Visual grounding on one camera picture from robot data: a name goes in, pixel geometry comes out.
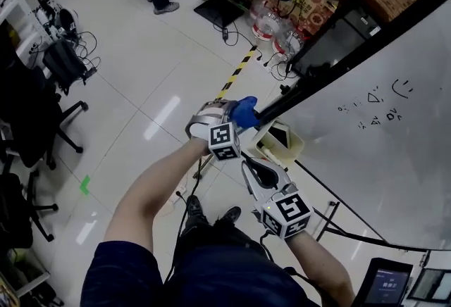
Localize white power strip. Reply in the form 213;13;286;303
165;182;187;211

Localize black display on stand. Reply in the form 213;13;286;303
290;8;383;77

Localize beige plastic tray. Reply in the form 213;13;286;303
246;118;306;170

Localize large whiteboard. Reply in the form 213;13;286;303
259;0;451;253

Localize person's black trousers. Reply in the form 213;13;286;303
174;213;276;264

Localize black backpack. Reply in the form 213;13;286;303
42;38;88;87

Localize person's right forearm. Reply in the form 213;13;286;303
283;230;355;307

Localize green floor tape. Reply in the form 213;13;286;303
79;174;92;196

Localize person's navy shirt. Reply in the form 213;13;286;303
80;240;318;307

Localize person's grey shoe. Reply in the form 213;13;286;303
216;206;242;225
185;194;204;225

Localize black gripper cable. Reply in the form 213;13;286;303
259;231;325;299
163;156;205;285

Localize yellow black hazard tape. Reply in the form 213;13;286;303
213;46;259;101

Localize black office chair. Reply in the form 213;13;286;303
0;171;59;250
0;62;89;173

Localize person's left forearm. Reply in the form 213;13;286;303
104;138;212;257

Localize person's left grey shoe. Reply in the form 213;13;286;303
185;194;204;225

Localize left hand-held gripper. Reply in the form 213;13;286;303
185;99;264;161

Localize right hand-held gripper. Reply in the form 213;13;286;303
240;156;314;240

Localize blue terry cloth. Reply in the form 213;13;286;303
230;96;260;129

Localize black chest-mounted monitor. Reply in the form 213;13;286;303
362;257;414;307

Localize large clear water jug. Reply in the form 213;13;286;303
250;0;283;43
273;22;306;57

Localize person's right grey shoe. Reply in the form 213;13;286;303
216;206;242;225

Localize black-framed panel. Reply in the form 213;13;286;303
408;267;451;302

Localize printed cardboard box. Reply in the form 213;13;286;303
281;0;341;35

